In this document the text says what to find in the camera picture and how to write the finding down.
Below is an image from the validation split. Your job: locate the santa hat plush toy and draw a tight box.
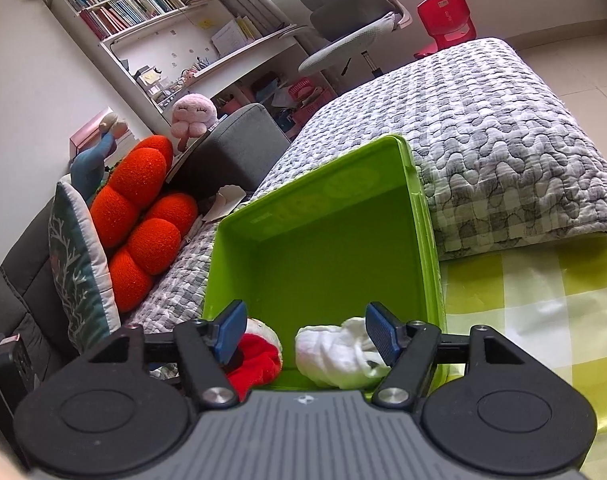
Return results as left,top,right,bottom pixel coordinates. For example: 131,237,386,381
223,318,283,401

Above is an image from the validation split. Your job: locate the white glove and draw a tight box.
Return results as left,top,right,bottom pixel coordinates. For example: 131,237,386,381
295,318,390,390

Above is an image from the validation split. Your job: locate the grey checkered sofa cover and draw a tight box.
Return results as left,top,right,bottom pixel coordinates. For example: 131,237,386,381
126,204,250,336

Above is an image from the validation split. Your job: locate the green plastic bin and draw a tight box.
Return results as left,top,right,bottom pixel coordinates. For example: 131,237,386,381
203,136,447,391

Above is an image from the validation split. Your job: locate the green tree pattern pillow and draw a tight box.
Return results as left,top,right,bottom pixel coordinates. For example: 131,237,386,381
48,179,121,353

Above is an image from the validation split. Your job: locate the orange bumpy cushion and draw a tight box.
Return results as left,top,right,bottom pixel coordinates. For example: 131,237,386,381
90,136,198,315

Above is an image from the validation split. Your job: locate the white paper scrap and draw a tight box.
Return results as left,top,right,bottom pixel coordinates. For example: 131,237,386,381
203,184,246,223

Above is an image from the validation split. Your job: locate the grey sofa armrest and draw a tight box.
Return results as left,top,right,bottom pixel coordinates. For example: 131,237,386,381
167,103,290,200

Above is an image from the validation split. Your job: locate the blue plush toy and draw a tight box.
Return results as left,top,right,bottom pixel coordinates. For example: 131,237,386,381
69,113,128,204

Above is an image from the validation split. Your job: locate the pink plush octopus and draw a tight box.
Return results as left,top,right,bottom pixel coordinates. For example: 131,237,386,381
170,93,218,153

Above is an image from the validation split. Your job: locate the pink box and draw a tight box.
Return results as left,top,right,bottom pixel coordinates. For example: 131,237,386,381
68,107,136,162

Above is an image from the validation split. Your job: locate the white bookshelf desk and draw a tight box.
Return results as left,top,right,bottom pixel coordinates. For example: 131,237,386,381
43,0,311,133

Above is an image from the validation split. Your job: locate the red plastic chair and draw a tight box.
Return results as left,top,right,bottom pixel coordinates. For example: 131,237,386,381
414,0,477,60

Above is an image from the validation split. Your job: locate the grey office chair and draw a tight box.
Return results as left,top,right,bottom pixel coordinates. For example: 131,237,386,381
298,0,413,78

